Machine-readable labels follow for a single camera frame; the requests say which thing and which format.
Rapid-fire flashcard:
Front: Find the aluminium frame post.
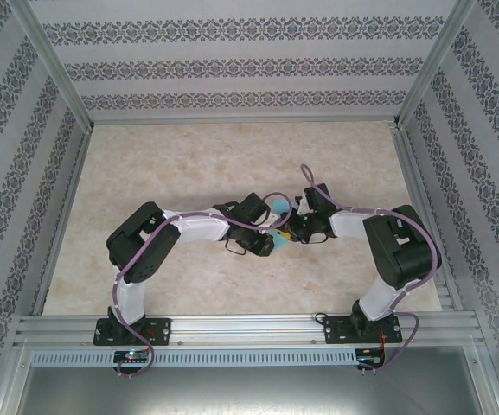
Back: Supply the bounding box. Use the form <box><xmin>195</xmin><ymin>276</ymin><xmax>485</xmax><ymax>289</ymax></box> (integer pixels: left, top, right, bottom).
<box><xmin>393</xmin><ymin>0</ymin><xmax>479</xmax><ymax>129</ymax></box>
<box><xmin>9</xmin><ymin>0</ymin><xmax>94</xmax><ymax>131</ymax></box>

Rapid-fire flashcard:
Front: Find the aluminium mounting rail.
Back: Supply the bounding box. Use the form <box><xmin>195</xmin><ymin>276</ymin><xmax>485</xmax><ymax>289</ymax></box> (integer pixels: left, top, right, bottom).
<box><xmin>13</xmin><ymin>313</ymin><xmax>486</xmax><ymax>347</ymax></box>

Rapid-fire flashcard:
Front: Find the aluminium table side rail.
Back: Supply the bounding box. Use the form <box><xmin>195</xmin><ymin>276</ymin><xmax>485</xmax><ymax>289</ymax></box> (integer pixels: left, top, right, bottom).
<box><xmin>30</xmin><ymin>129</ymin><xmax>93</xmax><ymax>316</ymax></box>
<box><xmin>389</xmin><ymin>127</ymin><xmax>464</xmax><ymax>312</ymax></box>

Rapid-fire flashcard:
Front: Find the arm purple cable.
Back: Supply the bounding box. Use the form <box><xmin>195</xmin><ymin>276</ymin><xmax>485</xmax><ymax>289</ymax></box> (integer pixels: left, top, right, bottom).
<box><xmin>300</xmin><ymin>163</ymin><xmax>444</xmax><ymax>374</ymax></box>
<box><xmin>112</xmin><ymin>192</ymin><xmax>296</xmax><ymax>380</ymax></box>

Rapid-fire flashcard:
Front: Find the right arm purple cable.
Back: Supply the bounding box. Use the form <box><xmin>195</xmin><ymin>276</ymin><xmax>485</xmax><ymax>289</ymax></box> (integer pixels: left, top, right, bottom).
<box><xmin>300</xmin><ymin>163</ymin><xmax>444</xmax><ymax>374</ymax></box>

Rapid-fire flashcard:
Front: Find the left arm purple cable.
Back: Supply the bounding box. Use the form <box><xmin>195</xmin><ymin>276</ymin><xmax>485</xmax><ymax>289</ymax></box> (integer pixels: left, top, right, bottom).
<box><xmin>112</xmin><ymin>192</ymin><xmax>296</xmax><ymax>380</ymax></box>

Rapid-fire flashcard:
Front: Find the slotted grey cable duct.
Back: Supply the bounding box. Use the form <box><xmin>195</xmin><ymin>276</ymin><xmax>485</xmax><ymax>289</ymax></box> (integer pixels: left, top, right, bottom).
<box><xmin>30</xmin><ymin>348</ymin><xmax>358</xmax><ymax>367</ymax></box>

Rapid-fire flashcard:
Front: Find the grey metal sheet panel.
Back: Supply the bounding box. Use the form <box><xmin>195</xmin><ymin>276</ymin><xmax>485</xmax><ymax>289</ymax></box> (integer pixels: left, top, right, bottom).
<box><xmin>0</xmin><ymin>345</ymin><xmax>499</xmax><ymax>415</ymax></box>

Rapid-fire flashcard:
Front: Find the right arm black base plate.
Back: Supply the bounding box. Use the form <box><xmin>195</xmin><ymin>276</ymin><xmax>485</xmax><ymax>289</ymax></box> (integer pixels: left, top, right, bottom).
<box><xmin>323</xmin><ymin>315</ymin><xmax>404</xmax><ymax>346</ymax></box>

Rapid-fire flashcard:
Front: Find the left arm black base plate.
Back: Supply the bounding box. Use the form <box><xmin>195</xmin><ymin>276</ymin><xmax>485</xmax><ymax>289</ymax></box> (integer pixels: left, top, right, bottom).
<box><xmin>93</xmin><ymin>317</ymin><xmax>173</xmax><ymax>348</ymax></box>

